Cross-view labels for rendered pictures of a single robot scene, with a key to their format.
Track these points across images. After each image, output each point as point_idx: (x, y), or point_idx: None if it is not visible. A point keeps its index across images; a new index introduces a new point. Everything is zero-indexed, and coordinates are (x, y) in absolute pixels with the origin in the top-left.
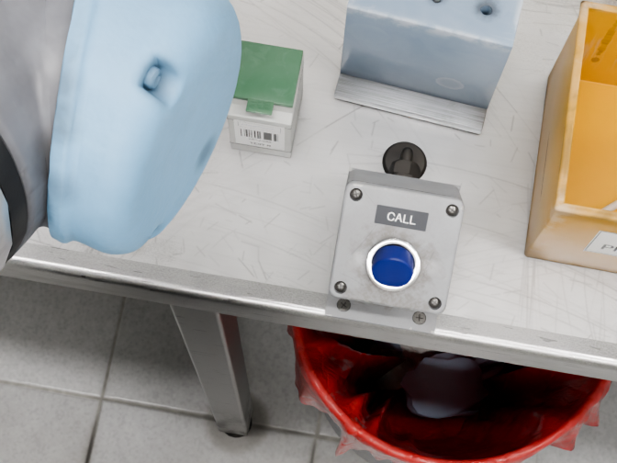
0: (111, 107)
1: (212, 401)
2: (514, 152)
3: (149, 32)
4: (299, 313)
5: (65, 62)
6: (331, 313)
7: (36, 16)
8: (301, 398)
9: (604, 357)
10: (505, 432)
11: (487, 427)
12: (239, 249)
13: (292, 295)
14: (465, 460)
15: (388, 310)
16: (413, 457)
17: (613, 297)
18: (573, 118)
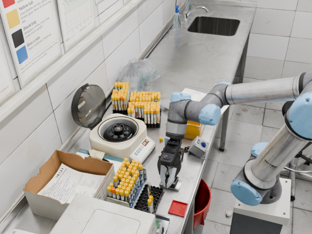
0: (229, 83)
1: None
2: (185, 140)
3: (224, 81)
4: (204, 162)
5: (226, 84)
6: (205, 159)
7: (223, 85)
8: (193, 228)
9: (212, 137)
10: (201, 200)
11: (198, 208)
12: (195, 167)
13: (202, 162)
14: (209, 195)
15: (205, 153)
16: (208, 202)
17: (204, 135)
18: (189, 124)
